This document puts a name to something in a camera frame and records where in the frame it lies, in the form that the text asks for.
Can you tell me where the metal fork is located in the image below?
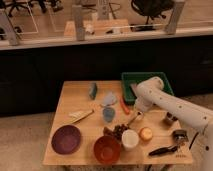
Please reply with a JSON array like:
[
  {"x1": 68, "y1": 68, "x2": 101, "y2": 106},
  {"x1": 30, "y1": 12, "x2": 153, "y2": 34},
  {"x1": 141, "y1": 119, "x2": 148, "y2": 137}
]
[{"x1": 127, "y1": 112, "x2": 143, "y2": 127}]

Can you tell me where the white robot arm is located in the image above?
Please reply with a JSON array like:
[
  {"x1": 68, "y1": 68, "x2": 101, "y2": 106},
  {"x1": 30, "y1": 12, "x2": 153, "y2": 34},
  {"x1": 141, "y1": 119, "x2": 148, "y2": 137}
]
[{"x1": 135, "y1": 77, "x2": 213, "y2": 171}]

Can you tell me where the red bowl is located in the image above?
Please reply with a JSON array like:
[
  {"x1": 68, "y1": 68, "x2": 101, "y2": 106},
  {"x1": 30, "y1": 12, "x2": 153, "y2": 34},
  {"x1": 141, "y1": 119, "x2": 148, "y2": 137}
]
[{"x1": 93, "y1": 136, "x2": 121, "y2": 165}]

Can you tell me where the purple bowl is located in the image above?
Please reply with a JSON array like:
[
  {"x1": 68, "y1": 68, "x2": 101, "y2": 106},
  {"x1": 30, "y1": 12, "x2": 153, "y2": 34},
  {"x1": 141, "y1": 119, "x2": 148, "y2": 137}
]
[{"x1": 51, "y1": 125, "x2": 81, "y2": 155}]

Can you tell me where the green plastic tray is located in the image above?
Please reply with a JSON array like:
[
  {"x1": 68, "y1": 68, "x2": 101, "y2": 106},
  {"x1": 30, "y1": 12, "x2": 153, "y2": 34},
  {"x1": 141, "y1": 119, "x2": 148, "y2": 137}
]
[{"x1": 121, "y1": 71, "x2": 175, "y2": 105}]

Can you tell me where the orange carrot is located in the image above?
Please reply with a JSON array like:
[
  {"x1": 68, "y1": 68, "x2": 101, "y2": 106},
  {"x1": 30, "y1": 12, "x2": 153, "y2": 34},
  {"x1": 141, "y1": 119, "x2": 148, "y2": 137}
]
[{"x1": 119, "y1": 96, "x2": 130, "y2": 115}]

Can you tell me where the grey block in tray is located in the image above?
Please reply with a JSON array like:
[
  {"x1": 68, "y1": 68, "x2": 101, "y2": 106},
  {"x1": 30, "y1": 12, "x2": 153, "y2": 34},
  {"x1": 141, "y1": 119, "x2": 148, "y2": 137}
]
[{"x1": 130, "y1": 83, "x2": 138, "y2": 96}]

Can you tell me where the blue cup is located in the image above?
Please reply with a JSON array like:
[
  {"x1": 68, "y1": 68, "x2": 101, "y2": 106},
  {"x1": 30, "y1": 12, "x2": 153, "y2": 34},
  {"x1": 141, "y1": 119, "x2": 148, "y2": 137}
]
[{"x1": 103, "y1": 107, "x2": 115, "y2": 123}]

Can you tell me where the yellow wooden spatula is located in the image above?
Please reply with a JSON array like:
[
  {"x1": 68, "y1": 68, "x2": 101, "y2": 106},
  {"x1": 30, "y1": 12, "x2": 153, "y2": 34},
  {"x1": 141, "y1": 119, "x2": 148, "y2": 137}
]
[{"x1": 69, "y1": 109, "x2": 94, "y2": 123}]

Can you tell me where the dark brown grapes bunch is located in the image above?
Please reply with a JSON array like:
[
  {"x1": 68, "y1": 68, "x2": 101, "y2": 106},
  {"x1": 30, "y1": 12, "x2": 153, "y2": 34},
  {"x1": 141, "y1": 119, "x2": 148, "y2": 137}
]
[{"x1": 103, "y1": 124, "x2": 129, "y2": 141}]

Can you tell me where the white cup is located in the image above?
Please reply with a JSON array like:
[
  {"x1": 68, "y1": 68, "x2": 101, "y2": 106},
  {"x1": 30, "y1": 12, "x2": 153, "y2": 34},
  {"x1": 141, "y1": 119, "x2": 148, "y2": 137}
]
[{"x1": 122, "y1": 130, "x2": 139, "y2": 150}]

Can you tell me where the orange round fruit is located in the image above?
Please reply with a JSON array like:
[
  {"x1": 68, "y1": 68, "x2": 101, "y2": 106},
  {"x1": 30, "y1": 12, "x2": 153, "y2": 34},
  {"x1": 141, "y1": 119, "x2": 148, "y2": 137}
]
[{"x1": 139, "y1": 127, "x2": 153, "y2": 141}]

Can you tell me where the black office chair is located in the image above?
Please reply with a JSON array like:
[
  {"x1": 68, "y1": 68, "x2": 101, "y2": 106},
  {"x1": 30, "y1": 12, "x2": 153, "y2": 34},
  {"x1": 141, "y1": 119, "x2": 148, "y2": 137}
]
[{"x1": 131, "y1": 0, "x2": 174, "y2": 22}]

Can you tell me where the black handled peeler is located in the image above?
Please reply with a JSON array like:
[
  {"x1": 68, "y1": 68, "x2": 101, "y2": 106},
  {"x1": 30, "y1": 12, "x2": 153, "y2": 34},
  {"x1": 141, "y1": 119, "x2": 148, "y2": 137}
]
[{"x1": 148, "y1": 146, "x2": 178, "y2": 156}]

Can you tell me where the black cable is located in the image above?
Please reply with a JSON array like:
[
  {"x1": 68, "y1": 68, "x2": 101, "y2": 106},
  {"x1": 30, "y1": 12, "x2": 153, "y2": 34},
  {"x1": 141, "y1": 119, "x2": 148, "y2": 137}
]
[{"x1": 188, "y1": 132, "x2": 200, "y2": 151}]

